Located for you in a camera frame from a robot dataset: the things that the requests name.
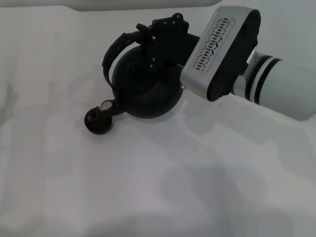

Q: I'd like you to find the small dark teacup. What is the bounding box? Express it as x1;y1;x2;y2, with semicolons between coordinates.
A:
83;107;114;135

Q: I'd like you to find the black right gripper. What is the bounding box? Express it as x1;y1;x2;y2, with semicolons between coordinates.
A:
136;13;201;75

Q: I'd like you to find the white rounded panel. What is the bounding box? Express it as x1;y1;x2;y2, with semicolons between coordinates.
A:
70;0;223;12

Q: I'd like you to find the black round teapot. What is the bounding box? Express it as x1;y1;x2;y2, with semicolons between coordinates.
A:
102;31;185;120

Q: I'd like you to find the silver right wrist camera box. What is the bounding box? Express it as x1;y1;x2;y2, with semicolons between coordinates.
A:
180;5;262;102

